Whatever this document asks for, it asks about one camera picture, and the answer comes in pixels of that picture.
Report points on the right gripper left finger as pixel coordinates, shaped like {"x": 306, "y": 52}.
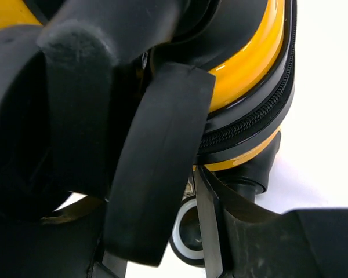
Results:
{"x": 68, "y": 243}

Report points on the yellow hard-shell suitcase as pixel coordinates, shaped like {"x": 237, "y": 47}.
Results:
{"x": 123, "y": 101}

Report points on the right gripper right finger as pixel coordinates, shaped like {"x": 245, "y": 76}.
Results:
{"x": 242, "y": 239}

